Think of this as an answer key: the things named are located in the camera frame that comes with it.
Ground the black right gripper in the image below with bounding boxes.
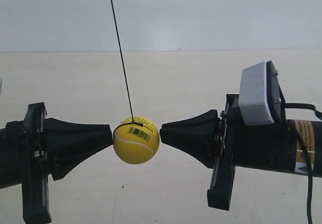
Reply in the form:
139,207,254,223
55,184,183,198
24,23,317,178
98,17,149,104
159,94,289,210

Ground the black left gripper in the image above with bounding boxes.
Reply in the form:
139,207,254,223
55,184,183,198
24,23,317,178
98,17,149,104
5,102,113,223

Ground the yellow tennis ball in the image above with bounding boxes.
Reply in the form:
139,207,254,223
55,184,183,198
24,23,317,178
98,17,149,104
113,116,160,165

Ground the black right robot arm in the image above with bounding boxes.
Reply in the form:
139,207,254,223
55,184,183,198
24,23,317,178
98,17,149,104
159,94,321,210

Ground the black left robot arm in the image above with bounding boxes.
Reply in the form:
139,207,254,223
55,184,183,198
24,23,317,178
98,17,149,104
1,102,113,223

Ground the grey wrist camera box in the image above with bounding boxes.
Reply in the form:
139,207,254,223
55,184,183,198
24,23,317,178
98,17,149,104
238,62,274,126

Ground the black camera cable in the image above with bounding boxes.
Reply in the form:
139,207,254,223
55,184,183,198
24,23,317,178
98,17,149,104
283,103,322,224

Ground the black hanging string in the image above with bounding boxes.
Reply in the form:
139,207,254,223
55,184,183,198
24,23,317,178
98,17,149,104
107,0,135,123

